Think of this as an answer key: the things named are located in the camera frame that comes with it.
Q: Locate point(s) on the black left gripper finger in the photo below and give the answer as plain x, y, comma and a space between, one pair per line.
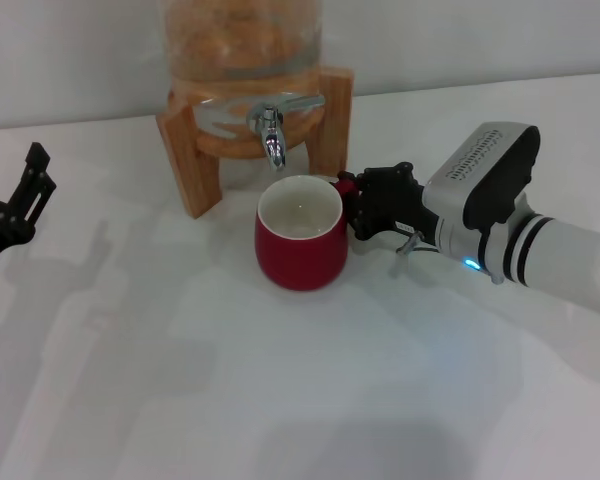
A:
32, 185

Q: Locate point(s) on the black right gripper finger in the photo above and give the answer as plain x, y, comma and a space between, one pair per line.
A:
358, 220
385, 175

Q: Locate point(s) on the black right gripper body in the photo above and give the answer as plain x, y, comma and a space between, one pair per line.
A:
400, 210

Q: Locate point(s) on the red ceramic cup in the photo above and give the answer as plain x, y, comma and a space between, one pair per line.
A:
300, 260

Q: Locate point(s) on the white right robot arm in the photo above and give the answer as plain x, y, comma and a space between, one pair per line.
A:
570, 255

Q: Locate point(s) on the chrome faucet tap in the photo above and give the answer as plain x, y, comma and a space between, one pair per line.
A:
275, 145

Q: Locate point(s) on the wooden dispenser stand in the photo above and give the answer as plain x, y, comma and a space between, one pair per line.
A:
192, 165

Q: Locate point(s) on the glass drink dispenser jar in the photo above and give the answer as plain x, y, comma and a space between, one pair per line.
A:
240, 40

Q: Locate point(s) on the silver black wrist camera box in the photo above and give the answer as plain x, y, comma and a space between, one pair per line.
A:
485, 170

